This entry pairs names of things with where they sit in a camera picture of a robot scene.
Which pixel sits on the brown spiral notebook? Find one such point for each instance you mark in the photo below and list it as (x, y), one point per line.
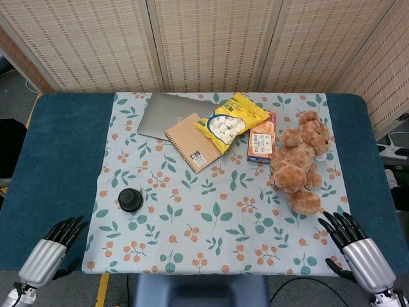
(191, 145)

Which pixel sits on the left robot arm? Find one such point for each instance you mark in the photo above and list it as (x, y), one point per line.
(19, 295)

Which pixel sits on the dark blue table cover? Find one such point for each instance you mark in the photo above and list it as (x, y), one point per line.
(60, 153)

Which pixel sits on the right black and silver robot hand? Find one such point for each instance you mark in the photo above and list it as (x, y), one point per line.
(367, 259)

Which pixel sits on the yellow marshmallow snack bag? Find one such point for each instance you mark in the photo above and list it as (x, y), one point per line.
(238, 113)

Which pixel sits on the grey closed laptop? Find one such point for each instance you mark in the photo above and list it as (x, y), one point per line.
(166, 115)

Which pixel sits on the black chair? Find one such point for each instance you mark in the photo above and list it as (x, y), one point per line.
(11, 150)

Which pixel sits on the floral light blue tablecloth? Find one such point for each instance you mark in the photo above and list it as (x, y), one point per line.
(211, 204)

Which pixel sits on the woven bamboo folding screen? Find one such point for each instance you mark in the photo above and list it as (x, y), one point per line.
(217, 44)

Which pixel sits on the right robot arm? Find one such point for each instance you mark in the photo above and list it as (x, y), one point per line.
(388, 299)

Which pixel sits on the black dome-shaped object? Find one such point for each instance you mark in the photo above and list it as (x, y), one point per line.
(129, 199)

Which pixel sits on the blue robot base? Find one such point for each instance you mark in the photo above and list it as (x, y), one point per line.
(201, 292)

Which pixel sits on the orange and blue biscuit box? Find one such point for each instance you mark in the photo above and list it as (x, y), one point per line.
(262, 144)

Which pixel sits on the brown teddy bear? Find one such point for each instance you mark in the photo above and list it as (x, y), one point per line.
(295, 160)

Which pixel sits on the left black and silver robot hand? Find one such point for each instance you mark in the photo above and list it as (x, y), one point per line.
(43, 260)

